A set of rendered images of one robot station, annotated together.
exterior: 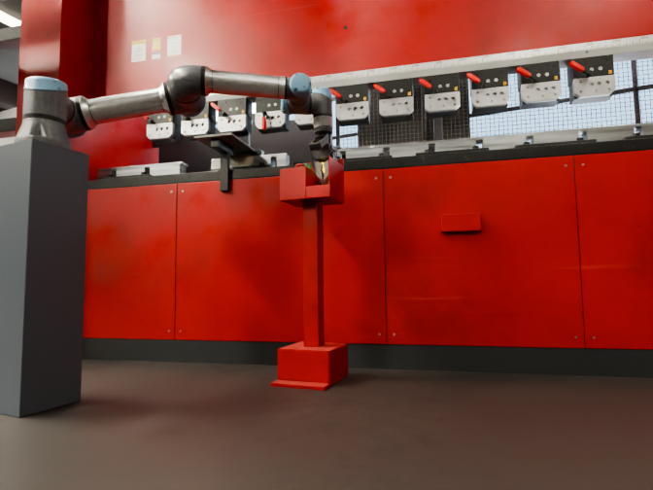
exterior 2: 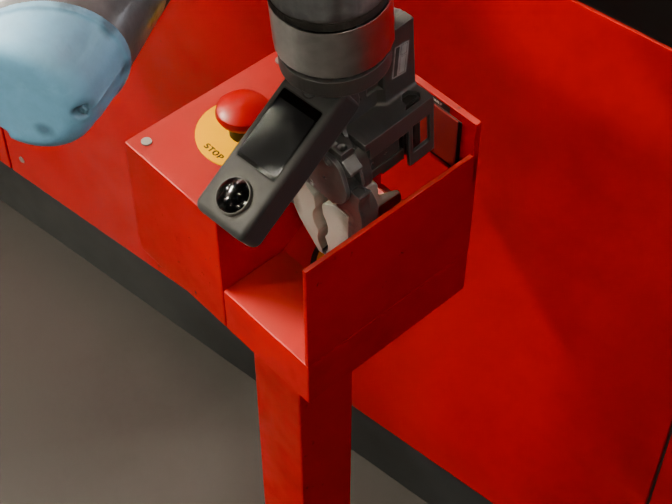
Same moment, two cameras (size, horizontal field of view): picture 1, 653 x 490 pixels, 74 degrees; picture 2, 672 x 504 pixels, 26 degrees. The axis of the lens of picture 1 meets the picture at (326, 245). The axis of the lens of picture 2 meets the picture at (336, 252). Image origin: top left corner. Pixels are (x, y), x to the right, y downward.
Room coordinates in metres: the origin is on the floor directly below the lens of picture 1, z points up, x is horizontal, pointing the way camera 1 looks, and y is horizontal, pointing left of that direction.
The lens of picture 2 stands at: (1.02, -0.30, 1.53)
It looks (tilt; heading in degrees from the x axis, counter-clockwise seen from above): 50 degrees down; 27
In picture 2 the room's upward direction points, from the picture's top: straight up
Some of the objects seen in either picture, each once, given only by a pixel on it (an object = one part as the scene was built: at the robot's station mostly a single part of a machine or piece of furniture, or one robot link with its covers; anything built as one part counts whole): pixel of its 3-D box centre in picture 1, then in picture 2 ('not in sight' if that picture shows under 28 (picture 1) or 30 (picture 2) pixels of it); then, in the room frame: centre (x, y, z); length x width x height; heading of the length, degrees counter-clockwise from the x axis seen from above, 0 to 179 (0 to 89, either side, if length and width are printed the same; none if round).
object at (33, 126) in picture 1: (44, 135); not in sight; (1.33, 0.88, 0.82); 0.15 x 0.15 x 0.10
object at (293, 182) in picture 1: (312, 179); (298, 189); (1.65, 0.05, 0.75); 0.20 x 0.16 x 0.18; 69
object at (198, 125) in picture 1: (198, 122); not in sight; (2.17, 0.64, 1.18); 0.15 x 0.09 x 0.17; 77
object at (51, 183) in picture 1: (38, 274); not in sight; (1.33, 0.88, 0.39); 0.18 x 0.18 x 0.78; 65
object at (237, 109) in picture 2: not in sight; (243, 121); (1.65, 0.10, 0.79); 0.04 x 0.04 x 0.04
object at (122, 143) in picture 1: (98, 149); not in sight; (2.51, 1.33, 1.15); 0.85 x 0.25 x 2.30; 167
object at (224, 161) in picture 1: (222, 166); not in sight; (1.93, 0.47, 0.88); 0.14 x 0.04 x 0.22; 167
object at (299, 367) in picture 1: (311, 364); not in sight; (1.62, 0.06, 0.06); 0.25 x 0.20 x 0.12; 159
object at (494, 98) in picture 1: (489, 90); not in sight; (1.84, -0.72, 1.18); 0.15 x 0.09 x 0.17; 77
